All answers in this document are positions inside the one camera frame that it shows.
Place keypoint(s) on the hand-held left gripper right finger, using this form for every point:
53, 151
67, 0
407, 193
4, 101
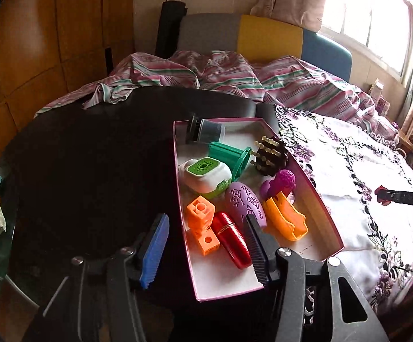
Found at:
258, 249

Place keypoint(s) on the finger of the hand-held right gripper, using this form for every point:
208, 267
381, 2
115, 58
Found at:
406, 197

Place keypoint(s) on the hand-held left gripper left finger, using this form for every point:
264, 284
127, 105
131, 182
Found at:
153, 253

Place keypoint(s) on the pink shallow cardboard box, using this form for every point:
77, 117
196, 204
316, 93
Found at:
256, 274

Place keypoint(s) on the red lipstick case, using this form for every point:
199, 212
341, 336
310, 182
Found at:
229, 239

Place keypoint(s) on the purple egg-shaped patterned case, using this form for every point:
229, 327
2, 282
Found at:
242, 199

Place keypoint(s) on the purple dimpled ball massager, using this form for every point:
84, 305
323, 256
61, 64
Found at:
283, 181

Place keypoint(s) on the white and green device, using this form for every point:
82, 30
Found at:
202, 177

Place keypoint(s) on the brown pegged comb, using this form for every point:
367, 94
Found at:
274, 156

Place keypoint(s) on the green plastic holder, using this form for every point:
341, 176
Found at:
224, 151

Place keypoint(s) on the grey cylinder with black cap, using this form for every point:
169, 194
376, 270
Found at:
210, 131

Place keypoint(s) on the small pink box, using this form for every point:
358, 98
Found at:
383, 107

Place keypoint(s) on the white floral embroidered tablecloth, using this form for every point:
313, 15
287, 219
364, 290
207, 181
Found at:
352, 156

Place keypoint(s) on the small white box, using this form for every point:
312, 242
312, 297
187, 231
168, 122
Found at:
377, 88

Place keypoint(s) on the window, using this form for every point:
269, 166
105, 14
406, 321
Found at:
366, 17

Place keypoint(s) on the pink striped blanket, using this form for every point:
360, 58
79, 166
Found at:
227, 74

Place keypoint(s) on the black rolled mat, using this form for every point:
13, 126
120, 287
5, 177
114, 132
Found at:
169, 28

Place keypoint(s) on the wooden wardrobe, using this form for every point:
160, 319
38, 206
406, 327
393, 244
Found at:
49, 50

